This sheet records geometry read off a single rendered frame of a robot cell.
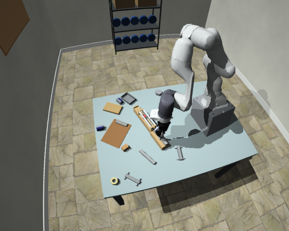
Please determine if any tan flat board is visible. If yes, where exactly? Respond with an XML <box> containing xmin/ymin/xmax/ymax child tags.
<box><xmin>103</xmin><ymin>102</ymin><xmax>123</xmax><ymax>115</ymax></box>

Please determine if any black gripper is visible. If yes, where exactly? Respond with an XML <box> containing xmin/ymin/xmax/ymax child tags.
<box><xmin>154</xmin><ymin>121</ymin><xmax>171</xmax><ymax>140</ymax></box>

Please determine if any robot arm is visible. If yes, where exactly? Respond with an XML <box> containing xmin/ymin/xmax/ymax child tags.
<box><xmin>150</xmin><ymin>24</ymin><xmax>235</xmax><ymax>123</ymax></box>

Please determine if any brown clipboard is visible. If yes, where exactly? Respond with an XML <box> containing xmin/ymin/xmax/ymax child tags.
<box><xmin>101</xmin><ymin>119</ymin><xmax>131</xmax><ymax>148</ymax></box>

